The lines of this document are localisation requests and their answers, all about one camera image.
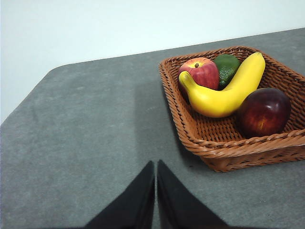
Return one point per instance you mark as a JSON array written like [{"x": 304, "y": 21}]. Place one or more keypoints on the dark red plum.
[{"x": 264, "y": 112}]

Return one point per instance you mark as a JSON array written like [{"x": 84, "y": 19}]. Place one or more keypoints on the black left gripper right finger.
[{"x": 181, "y": 207}]

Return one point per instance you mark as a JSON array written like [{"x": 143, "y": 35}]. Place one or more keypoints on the brown wicker basket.
[{"x": 214, "y": 133}]

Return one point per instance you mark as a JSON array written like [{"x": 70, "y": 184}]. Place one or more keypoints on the red apple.
[{"x": 202, "y": 71}]

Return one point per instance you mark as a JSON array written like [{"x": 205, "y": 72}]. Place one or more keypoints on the green avocado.
[{"x": 227, "y": 66}]

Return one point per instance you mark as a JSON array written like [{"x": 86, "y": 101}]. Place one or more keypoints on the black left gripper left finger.
[{"x": 135, "y": 205}]

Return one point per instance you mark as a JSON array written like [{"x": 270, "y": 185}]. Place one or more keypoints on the yellow banana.
[{"x": 221, "y": 100}]

